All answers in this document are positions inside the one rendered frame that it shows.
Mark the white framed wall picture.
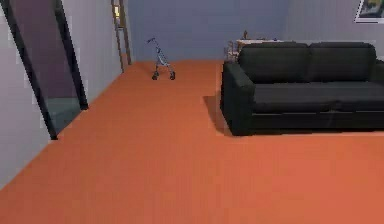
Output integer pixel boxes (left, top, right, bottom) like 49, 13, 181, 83
354, 0, 384, 24

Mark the black sofa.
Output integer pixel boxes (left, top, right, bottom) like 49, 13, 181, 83
220, 41, 384, 137

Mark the black door frame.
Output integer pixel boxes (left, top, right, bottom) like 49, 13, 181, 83
0, 0, 90, 141

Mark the white table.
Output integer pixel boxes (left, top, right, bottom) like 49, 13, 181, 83
235, 38, 284, 54

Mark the brown wooden chair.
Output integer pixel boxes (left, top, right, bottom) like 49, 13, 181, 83
223, 40, 240, 63

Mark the grey wheeled walker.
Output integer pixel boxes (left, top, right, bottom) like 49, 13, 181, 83
146, 37, 177, 81

